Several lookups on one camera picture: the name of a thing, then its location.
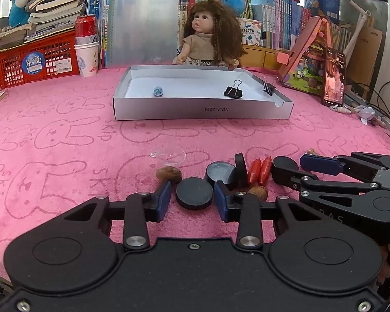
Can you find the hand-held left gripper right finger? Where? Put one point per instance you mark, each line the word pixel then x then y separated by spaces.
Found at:
pixel 221 203

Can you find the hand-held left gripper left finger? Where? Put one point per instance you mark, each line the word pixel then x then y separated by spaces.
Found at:
pixel 162 203

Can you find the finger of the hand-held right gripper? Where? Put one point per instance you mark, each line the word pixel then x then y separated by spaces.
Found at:
pixel 284 169
pixel 318 163

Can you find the red plastic peg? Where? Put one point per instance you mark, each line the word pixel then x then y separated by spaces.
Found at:
pixel 253 172
pixel 266 170

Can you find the black round disc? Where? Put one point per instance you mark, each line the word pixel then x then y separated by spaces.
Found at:
pixel 219 173
pixel 241 169
pixel 194 194

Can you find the brown walnut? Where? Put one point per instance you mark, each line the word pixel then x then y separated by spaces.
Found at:
pixel 169 174
pixel 258 193

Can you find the shallow silver cardboard box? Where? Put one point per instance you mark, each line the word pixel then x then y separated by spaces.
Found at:
pixel 191 86

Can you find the crumpled white paper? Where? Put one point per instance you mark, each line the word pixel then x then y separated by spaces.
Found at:
pixel 366 113

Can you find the black binder clip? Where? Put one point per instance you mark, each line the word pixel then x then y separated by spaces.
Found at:
pixel 232 91
pixel 268 88

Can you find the smartphone with lit screen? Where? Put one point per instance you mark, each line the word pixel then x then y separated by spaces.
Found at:
pixel 334 78

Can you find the pink toy house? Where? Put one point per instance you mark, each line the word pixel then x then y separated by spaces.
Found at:
pixel 307 58

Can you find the pink rabbit print blanket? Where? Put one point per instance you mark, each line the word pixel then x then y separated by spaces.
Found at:
pixel 68 156

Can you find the small blue oval charm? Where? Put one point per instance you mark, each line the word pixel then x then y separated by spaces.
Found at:
pixel 158 91

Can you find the wooden drawer box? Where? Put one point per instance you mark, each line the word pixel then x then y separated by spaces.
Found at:
pixel 263 57

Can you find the wooden board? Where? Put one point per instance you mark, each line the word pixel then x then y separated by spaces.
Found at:
pixel 370 55

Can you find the colourful stationery box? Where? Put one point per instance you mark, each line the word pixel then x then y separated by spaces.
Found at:
pixel 251 31

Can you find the shelf row of books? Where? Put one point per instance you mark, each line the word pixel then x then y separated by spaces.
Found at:
pixel 279 16

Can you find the white paper cup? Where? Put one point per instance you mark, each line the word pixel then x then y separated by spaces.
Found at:
pixel 87 60

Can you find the doll with brown hair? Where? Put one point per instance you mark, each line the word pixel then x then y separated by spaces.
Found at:
pixel 211 19

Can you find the silver metal clipboard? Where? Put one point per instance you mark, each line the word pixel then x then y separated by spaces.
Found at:
pixel 139 22

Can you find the red soda can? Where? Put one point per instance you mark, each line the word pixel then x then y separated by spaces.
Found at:
pixel 86 27

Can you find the row of thin blue booklets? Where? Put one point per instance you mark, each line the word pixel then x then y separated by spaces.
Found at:
pixel 97 16

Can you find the red plastic crate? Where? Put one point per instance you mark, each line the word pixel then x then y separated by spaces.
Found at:
pixel 13 68

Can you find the pile of worn books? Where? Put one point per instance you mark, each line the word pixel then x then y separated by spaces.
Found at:
pixel 55 9

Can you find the blue and white plush toy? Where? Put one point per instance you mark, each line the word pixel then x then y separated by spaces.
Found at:
pixel 18 9

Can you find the white plastic pipe frame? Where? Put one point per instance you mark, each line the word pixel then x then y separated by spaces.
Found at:
pixel 359 22

